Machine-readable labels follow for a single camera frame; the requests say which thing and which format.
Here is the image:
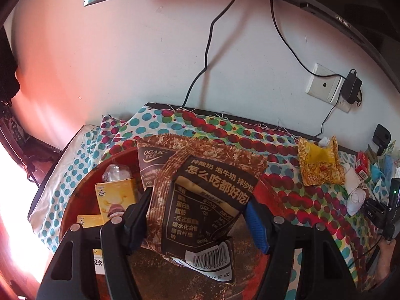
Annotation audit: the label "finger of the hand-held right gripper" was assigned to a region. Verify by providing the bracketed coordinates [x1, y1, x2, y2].
[364, 200, 388, 226]

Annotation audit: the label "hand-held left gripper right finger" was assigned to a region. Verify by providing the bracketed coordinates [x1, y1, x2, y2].
[244, 200, 363, 300]

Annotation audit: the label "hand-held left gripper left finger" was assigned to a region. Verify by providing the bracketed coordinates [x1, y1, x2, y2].
[39, 187, 154, 300]

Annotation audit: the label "yellow cartoon box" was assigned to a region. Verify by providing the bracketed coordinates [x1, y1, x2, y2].
[76, 214, 107, 276]
[94, 177, 139, 227]

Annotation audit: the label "red round tray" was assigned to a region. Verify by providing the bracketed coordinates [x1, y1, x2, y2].
[59, 145, 293, 300]

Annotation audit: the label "clear plastic bag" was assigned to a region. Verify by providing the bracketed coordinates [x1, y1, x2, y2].
[101, 163, 132, 183]

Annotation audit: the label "brown snack packet with barcode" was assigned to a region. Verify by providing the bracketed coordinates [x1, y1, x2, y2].
[145, 145, 269, 285]

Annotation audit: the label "yellow snack packet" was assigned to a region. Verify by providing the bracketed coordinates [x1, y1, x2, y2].
[297, 136, 346, 187]

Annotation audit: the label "person's right forearm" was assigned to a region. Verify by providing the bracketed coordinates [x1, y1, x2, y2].
[373, 240, 399, 286]

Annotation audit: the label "blue cloth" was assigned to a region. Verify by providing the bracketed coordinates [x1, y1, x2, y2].
[370, 156, 393, 191]

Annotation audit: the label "red and green box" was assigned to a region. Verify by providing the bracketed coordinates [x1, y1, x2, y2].
[354, 151, 369, 172]

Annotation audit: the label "clear bag of odds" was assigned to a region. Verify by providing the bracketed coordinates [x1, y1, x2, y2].
[379, 140, 400, 179]

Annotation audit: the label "colourful dotted tablecloth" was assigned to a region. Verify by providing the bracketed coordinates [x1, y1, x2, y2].
[39, 104, 394, 288]

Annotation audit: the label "black power adapter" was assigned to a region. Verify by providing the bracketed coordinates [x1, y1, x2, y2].
[340, 69, 363, 105]

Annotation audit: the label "dark wooden stand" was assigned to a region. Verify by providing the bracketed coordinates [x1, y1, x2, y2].
[0, 98, 63, 183]

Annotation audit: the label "dark hanging clothes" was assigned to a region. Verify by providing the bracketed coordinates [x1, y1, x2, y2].
[0, 26, 21, 102]

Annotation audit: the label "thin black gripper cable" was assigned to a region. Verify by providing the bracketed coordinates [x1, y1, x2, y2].
[348, 234, 386, 271]

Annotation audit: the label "black clamp mount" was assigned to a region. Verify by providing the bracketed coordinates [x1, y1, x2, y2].
[373, 124, 392, 157]

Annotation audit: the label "black adapter cable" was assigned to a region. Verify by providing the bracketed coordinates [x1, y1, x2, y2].
[319, 98, 343, 138]

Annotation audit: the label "white wall socket plate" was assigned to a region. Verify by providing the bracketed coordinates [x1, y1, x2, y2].
[305, 63, 352, 113]

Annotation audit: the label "thin black plug cable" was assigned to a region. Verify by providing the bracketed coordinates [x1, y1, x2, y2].
[270, 0, 347, 79]

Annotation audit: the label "black monitor cable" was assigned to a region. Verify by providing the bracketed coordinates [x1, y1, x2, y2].
[183, 0, 243, 108]

